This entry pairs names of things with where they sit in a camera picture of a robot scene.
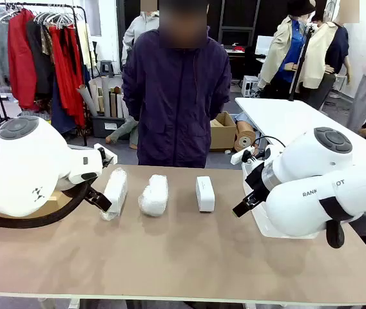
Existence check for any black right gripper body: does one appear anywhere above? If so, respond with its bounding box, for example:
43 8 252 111
241 159 273 207

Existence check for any bubble-wrapped white clock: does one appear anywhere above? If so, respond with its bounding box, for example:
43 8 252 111
100 167 129 222
137 174 169 218

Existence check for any unwrapped white digital clock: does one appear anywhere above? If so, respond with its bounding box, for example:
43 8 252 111
195 175 216 213

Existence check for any clear plastic container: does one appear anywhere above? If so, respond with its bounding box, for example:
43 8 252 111
242 186 320 239

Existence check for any open cardboard box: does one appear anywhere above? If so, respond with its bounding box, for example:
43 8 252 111
37 189 75 212

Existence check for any brown cardboard reel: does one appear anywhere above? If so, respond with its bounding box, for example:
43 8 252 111
233 120 257 154

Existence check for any brown cardboard carton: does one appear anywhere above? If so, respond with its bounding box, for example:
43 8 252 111
209 110 238 152

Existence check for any grey storage bin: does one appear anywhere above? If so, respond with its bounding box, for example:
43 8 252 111
91 115 129 140

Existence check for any lying mannequin in grey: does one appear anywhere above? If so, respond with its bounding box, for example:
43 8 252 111
104 115 140 151

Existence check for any white work table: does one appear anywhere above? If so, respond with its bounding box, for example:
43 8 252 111
235 97 366 152

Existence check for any navy hanging garment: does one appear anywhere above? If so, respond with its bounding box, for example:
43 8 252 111
50 77 78 135

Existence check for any white computer case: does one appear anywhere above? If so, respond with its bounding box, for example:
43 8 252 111
241 75 260 98

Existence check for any grey cardboard tube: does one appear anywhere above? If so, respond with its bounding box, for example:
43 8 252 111
75 84 99 117

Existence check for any white paper roll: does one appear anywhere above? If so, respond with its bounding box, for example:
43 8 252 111
101 75 112 118

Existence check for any beige paper roll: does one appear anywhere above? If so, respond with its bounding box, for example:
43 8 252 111
88 79 102 113

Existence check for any person in purple jacket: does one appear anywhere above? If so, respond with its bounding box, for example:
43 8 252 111
121 0 233 169

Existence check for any white desk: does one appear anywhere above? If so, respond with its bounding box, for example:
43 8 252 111
226 48 247 81

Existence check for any black tripod stand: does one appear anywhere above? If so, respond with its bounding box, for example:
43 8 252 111
287 23 316 102

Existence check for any mannequin with beige coat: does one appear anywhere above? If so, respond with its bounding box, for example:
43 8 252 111
257 0 314 100

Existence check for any grey plastic stool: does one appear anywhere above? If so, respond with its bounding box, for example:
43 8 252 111
99 59 116 79

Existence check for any red hanging dress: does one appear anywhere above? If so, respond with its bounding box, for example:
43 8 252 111
48 24 86 127

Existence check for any white monitor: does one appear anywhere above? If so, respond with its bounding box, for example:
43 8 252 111
255 35 275 56

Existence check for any black hanging garment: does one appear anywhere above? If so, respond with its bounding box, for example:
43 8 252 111
25 19 55 97

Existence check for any red hanging jacket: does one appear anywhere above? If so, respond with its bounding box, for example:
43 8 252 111
7 8 39 110

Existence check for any cream hanging garment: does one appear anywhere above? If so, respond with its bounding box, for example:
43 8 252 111
75 21 93 70

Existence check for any bystander in grey hoodie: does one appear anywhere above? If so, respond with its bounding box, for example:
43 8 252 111
121 10 160 67

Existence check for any black metal clothes rack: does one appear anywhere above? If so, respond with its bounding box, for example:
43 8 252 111
0 2 89 147

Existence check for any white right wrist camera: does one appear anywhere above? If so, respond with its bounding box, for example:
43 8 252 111
230 145 256 166

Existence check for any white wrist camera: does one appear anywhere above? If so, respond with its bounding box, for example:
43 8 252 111
230 145 256 166
93 143 119 168

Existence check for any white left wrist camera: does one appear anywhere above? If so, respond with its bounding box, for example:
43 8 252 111
93 143 119 168

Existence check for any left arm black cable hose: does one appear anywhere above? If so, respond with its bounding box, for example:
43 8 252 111
0 180 93 229

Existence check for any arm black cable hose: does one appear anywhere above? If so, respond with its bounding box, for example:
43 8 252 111
318 195 363 249
0 180 93 229

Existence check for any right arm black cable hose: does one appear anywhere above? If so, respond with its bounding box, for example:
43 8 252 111
318 195 363 249

